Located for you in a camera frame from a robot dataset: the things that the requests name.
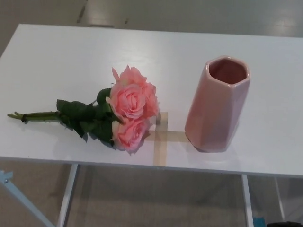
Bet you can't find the pink artificial rose bouquet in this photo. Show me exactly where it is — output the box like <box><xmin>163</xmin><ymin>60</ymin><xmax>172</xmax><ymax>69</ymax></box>
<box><xmin>7</xmin><ymin>66</ymin><xmax>160</xmax><ymax>156</ymax></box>

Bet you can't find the pink faceted ceramic vase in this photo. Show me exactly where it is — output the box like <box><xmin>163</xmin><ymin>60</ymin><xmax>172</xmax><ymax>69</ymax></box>
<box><xmin>184</xmin><ymin>55</ymin><xmax>251</xmax><ymax>153</ymax></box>

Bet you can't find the teal floor marker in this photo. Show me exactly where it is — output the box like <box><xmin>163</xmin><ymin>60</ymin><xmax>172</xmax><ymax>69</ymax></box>
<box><xmin>252</xmin><ymin>216</ymin><xmax>268</xmax><ymax>227</ymax></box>

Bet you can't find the white metal table leg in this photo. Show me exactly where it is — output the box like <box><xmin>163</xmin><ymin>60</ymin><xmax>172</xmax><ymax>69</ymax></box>
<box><xmin>56</xmin><ymin>163</ymin><xmax>80</xmax><ymax>227</ymax></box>
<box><xmin>274</xmin><ymin>176</ymin><xmax>287</xmax><ymax>214</ymax></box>
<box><xmin>241</xmin><ymin>174</ymin><xmax>255</xmax><ymax>227</ymax></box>

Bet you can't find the short beige tape strip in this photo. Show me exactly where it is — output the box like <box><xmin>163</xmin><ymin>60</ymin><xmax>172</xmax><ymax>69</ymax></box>
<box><xmin>148</xmin><ymin>131</ymin><xmax>190</xmax><ymax>143</ymax></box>

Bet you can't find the long beige tape strip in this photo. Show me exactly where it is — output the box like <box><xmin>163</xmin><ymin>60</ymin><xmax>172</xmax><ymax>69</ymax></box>
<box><xmin>152</xmin><ymin>112</ymin><xmax>169</xmax><ymax>166</ymax></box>

